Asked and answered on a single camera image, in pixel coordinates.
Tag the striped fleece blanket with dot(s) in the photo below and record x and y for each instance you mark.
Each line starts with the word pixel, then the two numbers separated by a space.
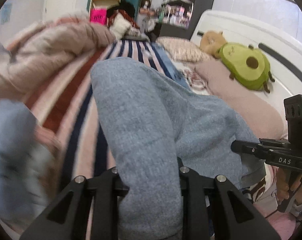
pixel 64 104

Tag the grey-blue sweatpants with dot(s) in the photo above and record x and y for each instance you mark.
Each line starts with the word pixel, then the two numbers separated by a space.
pixel 150 122

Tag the pink beige duvet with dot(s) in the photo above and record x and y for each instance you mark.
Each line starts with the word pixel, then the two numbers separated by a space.
pixel 44 47

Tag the floral patterned pillow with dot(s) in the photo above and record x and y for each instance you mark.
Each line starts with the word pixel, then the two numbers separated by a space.
pixel 181 49

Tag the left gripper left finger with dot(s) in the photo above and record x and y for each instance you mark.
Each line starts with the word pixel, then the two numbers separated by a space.
pixel 84 209

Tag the white padded headboard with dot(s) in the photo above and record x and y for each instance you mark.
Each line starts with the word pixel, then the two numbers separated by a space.
pixel 282 51

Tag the dark bookshelf with items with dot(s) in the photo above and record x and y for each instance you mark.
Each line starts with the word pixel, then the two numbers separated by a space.
pixel 173 18

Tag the dusty pink pillow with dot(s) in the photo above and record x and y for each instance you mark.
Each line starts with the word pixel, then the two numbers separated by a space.
pixel 263 119

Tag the small white box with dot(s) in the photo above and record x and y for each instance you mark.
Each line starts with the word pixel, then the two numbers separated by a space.
pixel 147 53

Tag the person's right hand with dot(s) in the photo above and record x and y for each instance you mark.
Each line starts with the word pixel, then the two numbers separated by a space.
pixel 283 187

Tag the clothes pile on rack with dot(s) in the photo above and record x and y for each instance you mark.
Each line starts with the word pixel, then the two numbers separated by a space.
pixel 119 19

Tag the blue wall poster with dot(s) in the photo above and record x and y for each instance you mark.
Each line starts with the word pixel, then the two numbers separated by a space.
pixel 5 13

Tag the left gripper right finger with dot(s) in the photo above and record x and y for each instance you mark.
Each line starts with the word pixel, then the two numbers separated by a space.
pixel 213 207

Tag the tan plush toy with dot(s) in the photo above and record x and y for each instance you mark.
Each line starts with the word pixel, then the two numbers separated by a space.
pixel 211 43

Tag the green avocado plush toy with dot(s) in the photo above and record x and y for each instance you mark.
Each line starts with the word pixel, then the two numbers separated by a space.
pixel 248 65

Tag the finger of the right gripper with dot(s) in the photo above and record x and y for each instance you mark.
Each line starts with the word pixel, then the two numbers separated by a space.
pixel 259 149

